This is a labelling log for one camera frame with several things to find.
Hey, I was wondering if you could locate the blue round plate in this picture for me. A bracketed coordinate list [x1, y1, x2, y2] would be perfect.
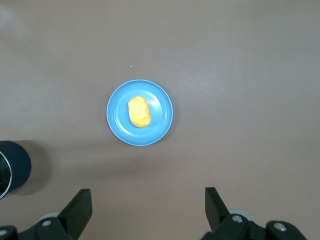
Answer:
[106, 79, 174, 147]

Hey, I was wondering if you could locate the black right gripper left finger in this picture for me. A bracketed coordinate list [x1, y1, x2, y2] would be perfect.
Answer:
[0, 188, 93, 240]

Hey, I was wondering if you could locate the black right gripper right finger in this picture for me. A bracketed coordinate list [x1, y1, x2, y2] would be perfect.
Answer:
[201, 186, 307, 240]

